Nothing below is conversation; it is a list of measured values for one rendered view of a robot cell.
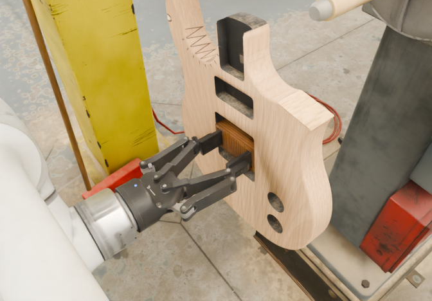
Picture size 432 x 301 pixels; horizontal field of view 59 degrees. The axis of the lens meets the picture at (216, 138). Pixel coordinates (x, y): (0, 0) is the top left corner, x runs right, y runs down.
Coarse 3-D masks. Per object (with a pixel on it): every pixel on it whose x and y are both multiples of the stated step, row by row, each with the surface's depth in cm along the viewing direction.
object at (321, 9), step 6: (324, 0) 46; (312, 6) 46; (318, 6) 45; (324, 6) 45; (330, 6) 46; (312, 12) 46; (318, 12) 45; (324, 12) 45; (330, 12) 46; (312, 18) 47; (318, 18) 46; (324, 18) 46
